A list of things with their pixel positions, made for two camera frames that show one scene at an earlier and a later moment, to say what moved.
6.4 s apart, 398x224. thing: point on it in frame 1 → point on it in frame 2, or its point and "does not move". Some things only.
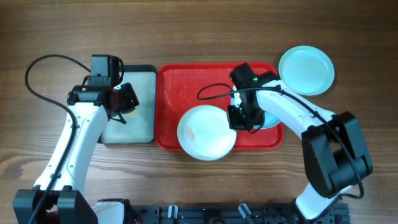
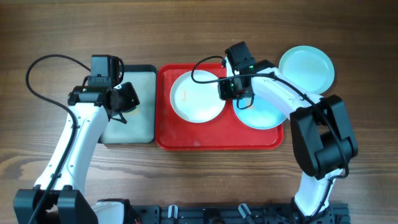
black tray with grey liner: [140, 128] does not move
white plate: [204, 133] → [194, 102]
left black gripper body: [125, 99] does not move
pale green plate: [306, 70] does not move
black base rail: [232, 214] does not move
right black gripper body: [237, 117] → [226, 90]
